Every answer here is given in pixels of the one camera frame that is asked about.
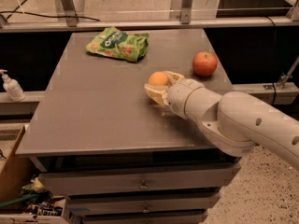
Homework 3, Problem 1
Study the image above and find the grey drawer cabinet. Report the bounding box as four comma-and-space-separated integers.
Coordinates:
17, 29, 252, 224

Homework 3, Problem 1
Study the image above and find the white pump bottle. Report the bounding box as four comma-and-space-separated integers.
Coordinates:
0, 69, 25, 102

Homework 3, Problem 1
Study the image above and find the cardboard box with clutter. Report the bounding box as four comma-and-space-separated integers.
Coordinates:
0, 123, 70, 224

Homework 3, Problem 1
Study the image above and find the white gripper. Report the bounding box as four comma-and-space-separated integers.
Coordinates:
144, 71, 204, 119

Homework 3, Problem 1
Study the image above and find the orange fruit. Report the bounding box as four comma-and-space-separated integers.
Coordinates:
148, 72, 168, 86

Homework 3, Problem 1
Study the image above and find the green chip bag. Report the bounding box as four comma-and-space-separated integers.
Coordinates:
86, 27, 149, 63

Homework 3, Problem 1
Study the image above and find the red apple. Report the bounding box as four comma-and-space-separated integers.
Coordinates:
192, 51, 218, 77

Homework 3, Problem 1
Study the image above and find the black cable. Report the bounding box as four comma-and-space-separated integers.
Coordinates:
0, 0, 101, 22

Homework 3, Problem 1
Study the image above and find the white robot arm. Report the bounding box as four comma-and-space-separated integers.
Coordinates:
144, 71, 299, 169

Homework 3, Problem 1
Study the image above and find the metal frame rail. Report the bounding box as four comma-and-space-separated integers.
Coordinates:
0, 17, 299, 33

